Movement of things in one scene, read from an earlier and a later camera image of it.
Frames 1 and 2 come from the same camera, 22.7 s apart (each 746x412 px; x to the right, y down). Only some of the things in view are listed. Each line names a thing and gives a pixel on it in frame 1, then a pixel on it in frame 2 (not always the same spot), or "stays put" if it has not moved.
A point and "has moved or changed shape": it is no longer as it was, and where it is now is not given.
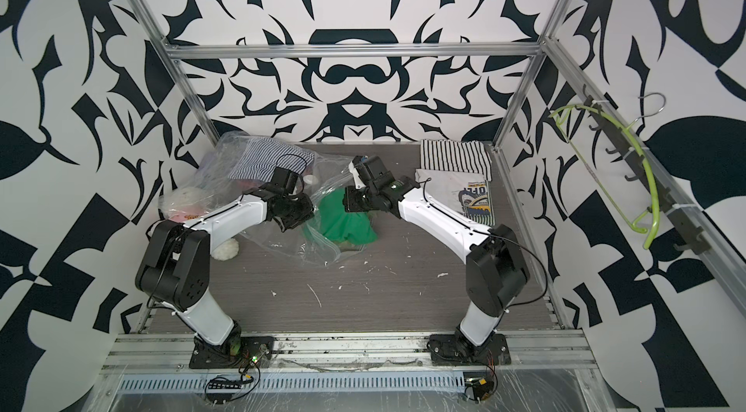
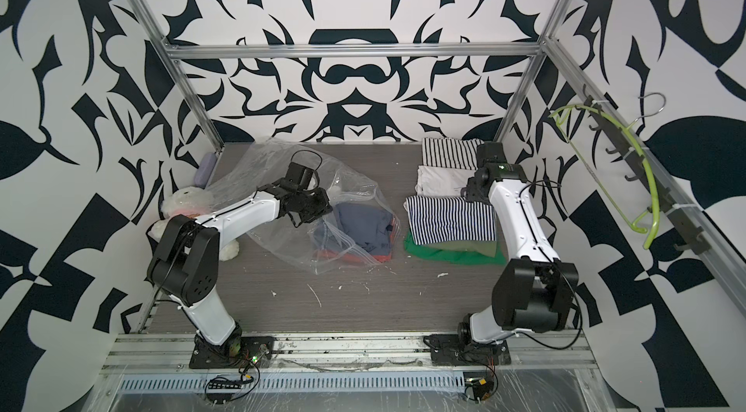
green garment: (337, 223) has moved or changed shape
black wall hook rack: (666, 202) stays put
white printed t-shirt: (465, 191) stays put
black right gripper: (351, 199) → (472, 189)
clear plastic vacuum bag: (240, 165) has moved or changed shape
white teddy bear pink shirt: (182, 203) stays put
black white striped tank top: (462, 155) stays put
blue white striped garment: (261, 157) has moved or changed shape
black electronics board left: (221, 384) stays put
